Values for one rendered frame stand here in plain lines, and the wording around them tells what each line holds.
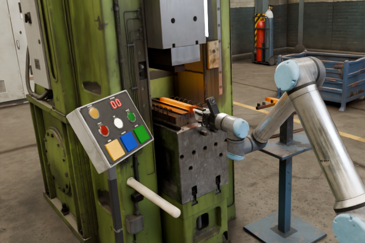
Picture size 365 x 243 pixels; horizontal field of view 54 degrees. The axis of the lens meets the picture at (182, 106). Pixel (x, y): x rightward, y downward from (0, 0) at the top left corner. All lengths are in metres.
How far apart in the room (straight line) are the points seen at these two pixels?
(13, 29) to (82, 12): 4.89
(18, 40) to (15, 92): 0.94
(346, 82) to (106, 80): 4.13
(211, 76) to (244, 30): 8.06
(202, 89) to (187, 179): 0.60
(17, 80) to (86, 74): 4.93
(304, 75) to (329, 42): 9.23
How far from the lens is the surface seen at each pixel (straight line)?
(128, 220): 2.16
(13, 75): 7.10
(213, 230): 2.46
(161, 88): 2.48
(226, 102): 2.43
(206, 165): 2.14
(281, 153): 2.24
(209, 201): 2.28
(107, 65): 1.88
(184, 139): 1.98
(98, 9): 1.88
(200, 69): 2.29
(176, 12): 1.92
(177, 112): 2.04
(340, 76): 5.53
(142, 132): 1.69
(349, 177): 1.41
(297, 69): 1.41
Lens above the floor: 1.57
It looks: 16 degrees down
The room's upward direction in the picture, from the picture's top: 3 degrees counter-clockwise
